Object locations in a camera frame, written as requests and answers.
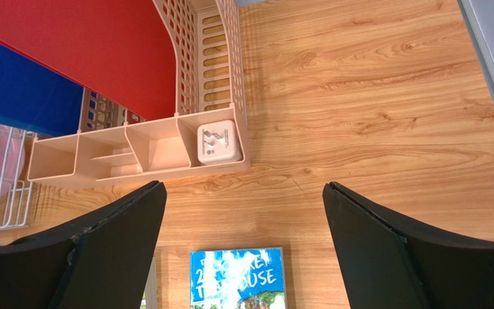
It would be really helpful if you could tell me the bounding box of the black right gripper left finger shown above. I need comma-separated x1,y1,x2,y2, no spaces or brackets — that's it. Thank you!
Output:
0,181,167,308

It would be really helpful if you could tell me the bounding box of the pink plastic file organizer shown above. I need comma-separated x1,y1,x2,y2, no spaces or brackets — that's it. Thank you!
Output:
27,1,251,189

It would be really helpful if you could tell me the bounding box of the white power adapter cube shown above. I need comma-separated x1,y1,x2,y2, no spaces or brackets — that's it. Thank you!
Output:
197,120,243,165

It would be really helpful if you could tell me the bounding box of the blue folder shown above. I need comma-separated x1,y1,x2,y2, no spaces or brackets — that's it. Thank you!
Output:
0,45,84,136

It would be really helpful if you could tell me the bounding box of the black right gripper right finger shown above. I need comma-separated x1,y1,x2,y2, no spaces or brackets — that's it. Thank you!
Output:
322,182,494,308

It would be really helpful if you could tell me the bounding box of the blue 26-storey treehouse book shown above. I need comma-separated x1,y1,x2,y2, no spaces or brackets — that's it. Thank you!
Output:
190,247,288,309

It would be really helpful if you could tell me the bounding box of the white wire dish rack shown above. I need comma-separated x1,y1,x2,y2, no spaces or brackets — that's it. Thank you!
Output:
0,124,35,230

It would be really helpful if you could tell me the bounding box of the red folder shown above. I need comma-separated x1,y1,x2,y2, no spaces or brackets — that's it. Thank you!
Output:
0,1,177,120

